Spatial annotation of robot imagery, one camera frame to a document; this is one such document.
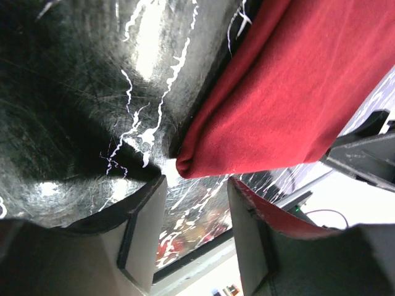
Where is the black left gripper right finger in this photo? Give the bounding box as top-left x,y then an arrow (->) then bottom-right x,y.
228,178 -> 394,295

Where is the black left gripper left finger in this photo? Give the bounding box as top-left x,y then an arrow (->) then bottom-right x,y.
1,175 -> 167,295

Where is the dark red t shirt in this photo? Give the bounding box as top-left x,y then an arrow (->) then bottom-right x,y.
175,0 -> 395,179

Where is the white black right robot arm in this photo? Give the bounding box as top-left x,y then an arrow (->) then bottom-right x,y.
320,110 -> 394,192

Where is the black marbled table mat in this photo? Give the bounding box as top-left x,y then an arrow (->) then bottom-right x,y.
0,0 -> 395,272

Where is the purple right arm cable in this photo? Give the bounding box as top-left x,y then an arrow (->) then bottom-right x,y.
304,209 -> 349,231

